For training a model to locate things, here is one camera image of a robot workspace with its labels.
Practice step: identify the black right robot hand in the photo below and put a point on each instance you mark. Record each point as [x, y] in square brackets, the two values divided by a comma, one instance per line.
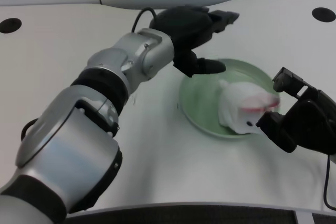
[299, 119]

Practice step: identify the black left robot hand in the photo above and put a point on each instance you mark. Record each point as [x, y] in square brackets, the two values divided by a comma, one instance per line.
[189, 35]

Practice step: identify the white pink rabbit doll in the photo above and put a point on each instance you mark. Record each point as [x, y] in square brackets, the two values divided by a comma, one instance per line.
[241, 106]

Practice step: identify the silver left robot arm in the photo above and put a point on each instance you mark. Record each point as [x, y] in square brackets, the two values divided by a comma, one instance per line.
[86, 119]

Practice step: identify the green round plate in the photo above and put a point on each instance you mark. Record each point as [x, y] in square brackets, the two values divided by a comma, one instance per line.
[202, 98]

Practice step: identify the black round table grommet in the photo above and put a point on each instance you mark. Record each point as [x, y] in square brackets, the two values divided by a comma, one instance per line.
[323, 14]
[10, 25]

